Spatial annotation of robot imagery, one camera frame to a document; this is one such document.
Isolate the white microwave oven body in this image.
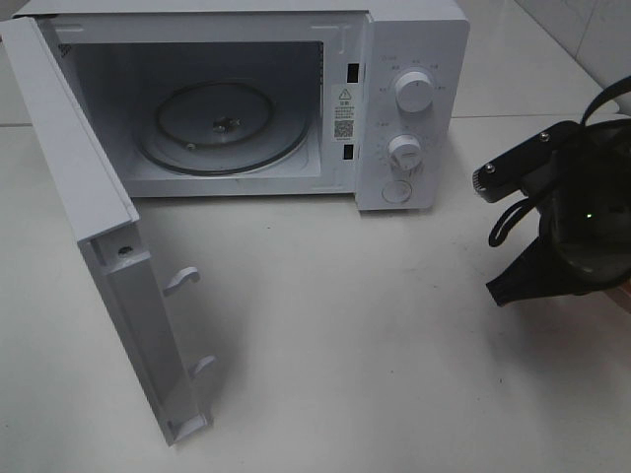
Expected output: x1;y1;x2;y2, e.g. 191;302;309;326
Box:
10;1;469;211

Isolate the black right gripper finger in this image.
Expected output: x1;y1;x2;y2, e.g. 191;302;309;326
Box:
486;238;577;306

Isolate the upper white power knob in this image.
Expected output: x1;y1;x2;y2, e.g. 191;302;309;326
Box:
394;70;434;113

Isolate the glass microwave turntable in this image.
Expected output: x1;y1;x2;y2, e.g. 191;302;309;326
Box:
137;81;315;176

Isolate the lower white timer knob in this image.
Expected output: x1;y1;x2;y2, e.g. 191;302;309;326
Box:
387;134;423;171

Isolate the white microwave door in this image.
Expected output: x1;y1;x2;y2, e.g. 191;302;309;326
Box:
1;17;215;444

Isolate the pink round plate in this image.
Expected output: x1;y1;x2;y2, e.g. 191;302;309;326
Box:
606;282;631;313

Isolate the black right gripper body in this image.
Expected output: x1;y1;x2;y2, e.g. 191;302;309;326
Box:
531;120;630;294

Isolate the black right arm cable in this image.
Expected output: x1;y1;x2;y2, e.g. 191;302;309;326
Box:
487;73;631;248

